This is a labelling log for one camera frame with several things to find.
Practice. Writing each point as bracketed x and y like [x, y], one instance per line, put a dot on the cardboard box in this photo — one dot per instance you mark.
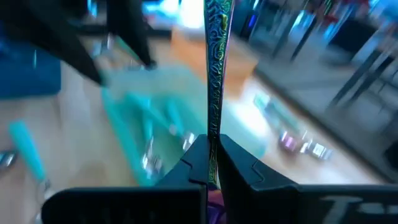
[242, 68]

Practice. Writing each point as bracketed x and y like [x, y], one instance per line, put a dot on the teal translucent plastic bin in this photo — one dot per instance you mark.
[186, 84]

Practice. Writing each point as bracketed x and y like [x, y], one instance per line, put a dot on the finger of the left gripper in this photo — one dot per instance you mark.
[130, 31]
[62, 40]

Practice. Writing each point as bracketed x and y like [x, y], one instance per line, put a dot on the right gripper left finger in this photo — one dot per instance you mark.
[130, 205]

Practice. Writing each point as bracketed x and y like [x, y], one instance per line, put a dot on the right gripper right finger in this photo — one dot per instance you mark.
[295, 205]

